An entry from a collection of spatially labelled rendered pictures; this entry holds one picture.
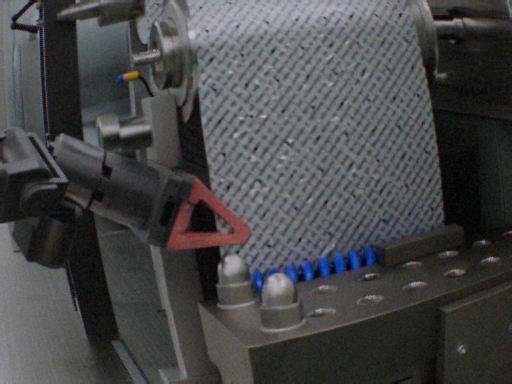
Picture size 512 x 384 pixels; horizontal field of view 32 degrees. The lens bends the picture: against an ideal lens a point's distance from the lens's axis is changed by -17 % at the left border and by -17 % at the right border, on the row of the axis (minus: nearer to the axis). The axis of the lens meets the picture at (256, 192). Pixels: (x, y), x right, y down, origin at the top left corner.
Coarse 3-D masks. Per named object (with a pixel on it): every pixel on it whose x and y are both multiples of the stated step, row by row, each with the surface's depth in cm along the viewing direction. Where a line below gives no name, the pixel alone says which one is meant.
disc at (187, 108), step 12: (168, 0) 96; (180, 0) 90; (180, 12) 91; (192, 24) 89; (192, 36) 89; (192, 48) 89; (192, 60) 89; (192, 72) 90; (192, 84) 90; (192, 96) 91; (180, 108) 97; (192, 108) 92; (180, 120) 98
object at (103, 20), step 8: (104, 0) 114; (112, 0) 114; (120, 0) 114; (128, 0) 115; (136, 0) 115; (144, 0) 116; (104, 8) 114; (112, 8) 114; (120, 8) 115; (128, 8) 115; (136, 8) 116; (144, 8) 116; (104, 16) 115; (112, 16) 115; (120, 16) 116; (128, 16) 117; (136, 16) 117; (104, 24) 116
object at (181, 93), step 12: (408, 0) 97; (168, 12) 95; (420, 12) 97; (180, 24) 90; (420, 24) 96; (180, 36) 91; (420, 36) 97; (420, 48) 97; (180, 84) 94; (180, 96) 95
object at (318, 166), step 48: (240, 96) 91; (288, 96) 93; (336, 96) 94; (384, 96) 95; (240, 144) 92; (288, 144) 93; (336, 144) 95; (384, 144) 96; (432, 144) 98; (240, 192) 93; (288, 192) 94; (336, 192) 95; (384, 192) 97; (432, 192) 98; (288, 240) 94; (336, 240) 96; (384, 240) 97
